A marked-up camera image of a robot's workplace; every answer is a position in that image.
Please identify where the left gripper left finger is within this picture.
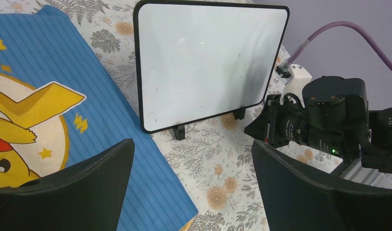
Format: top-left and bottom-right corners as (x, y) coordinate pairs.
(0, 139), (135, 231)

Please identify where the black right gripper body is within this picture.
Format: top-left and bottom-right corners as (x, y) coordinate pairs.
(244, 94), (304, 148)

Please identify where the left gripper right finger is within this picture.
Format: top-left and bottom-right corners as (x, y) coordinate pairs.
(252, 140), (392, 231)

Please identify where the black framed whiteboard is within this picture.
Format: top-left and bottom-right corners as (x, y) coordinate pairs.
(133, 0), (290, 134)

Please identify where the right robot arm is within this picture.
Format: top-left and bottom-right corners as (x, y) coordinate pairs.
(244, 76), (392, 174)

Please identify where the floral tablecloth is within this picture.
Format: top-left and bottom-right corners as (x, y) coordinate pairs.
(0, 0), (343, 231)

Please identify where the blue cartoon cloth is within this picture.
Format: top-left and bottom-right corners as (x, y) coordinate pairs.
(0, 6), (198, 231)

